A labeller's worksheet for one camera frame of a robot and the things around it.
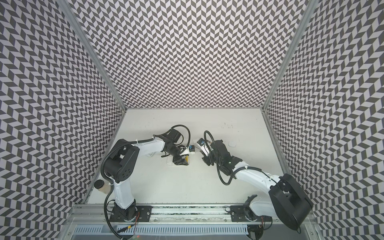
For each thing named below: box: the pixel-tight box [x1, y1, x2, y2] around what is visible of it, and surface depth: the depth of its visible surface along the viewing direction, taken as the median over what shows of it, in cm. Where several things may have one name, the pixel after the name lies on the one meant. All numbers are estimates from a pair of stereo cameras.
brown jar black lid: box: [94, 179, 111, 195], surface depth 74 cm
